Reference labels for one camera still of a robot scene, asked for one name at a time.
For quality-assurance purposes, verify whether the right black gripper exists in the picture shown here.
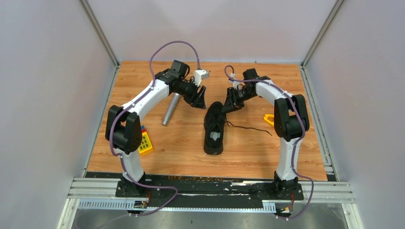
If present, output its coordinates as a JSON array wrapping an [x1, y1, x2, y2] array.
[[222, 87, 256, 114]]

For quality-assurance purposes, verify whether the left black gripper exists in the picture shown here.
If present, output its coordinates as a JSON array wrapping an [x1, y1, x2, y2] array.
[[174, 79, 206, 110]]

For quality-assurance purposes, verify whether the black shoelace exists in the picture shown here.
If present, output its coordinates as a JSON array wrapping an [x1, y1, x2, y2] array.
[[225, 118, 272, 136]]

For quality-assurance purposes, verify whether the black sneaker shoe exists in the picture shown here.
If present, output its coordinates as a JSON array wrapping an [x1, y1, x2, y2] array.
[[203, 101, 226, 155]]

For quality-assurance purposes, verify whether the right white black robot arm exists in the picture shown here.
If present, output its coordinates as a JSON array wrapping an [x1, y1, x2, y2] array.
[[222, 68, 309, 199]]

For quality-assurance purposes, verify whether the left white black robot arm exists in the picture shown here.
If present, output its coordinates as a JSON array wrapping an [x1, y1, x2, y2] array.
[[105, 60, 209, 197]]

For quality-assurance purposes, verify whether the silver microphone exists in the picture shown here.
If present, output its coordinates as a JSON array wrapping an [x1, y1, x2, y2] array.
[[162, 93, 181, 126]]

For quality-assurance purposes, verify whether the yellow triangular toy piece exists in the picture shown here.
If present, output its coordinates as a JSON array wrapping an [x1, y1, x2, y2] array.
[[263, 114, 275, 127]]

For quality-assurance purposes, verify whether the colourful toy block stack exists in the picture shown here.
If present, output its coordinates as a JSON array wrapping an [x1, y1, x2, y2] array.
[[138, 125, 154, 156]]

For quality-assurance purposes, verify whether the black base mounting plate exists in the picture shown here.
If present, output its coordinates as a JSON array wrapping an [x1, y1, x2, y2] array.
[[85, 172, 304, 211]]

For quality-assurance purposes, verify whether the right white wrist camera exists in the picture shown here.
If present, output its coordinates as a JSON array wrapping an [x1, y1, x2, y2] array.
[[230, 73, 243, 90]]

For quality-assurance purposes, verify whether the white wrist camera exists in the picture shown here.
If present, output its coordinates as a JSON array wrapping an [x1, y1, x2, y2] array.
[[230, 73, 243, 90], [193, 69, 210, 86]]

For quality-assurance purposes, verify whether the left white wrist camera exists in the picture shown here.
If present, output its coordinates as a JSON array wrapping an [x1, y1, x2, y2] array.
[[193, 69, 210, 86]]

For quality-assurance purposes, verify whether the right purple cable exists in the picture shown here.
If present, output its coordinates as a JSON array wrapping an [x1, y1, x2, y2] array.
[[224, 65, 314, 221]]

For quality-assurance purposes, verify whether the purple cable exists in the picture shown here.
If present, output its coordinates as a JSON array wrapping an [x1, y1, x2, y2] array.
[[224, 65, 314, 221], [108, 40, 201, 219]]

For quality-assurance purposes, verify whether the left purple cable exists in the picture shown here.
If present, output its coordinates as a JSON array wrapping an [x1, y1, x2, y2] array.
[[108, 40, 201, 219]]

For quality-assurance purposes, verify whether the aluminium frame rail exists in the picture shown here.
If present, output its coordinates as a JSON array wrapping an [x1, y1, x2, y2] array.
[[58, 175, 363, 229]]

